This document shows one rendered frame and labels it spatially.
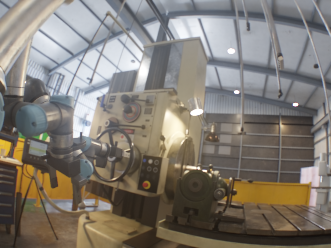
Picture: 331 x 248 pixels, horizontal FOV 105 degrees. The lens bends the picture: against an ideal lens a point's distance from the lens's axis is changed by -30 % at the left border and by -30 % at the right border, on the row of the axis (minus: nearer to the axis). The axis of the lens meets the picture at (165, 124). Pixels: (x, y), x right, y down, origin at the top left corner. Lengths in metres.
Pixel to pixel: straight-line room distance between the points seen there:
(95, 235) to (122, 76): 2.14
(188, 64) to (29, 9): 2.10
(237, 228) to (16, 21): 1.15
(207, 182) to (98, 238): 1.11
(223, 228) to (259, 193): 2.57
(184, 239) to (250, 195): 2.61
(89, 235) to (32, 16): 1.70
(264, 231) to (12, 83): 1.21
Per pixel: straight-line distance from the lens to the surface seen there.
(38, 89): 0.74
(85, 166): 0.66
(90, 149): 0.80
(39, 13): 0.40
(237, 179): 1.17
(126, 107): 1.41
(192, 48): 2.47
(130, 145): 1.11
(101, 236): 1.70
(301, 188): 3.77
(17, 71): 0.54
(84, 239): 1.88
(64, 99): 0.52
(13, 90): 0.54
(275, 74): 11.85
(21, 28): 0.37
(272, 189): 3.61
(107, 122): 1.51
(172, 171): 1.33
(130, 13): 6.15
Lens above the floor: 1.27
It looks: 15 degrees up
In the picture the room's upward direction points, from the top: 9 degrees clockwise
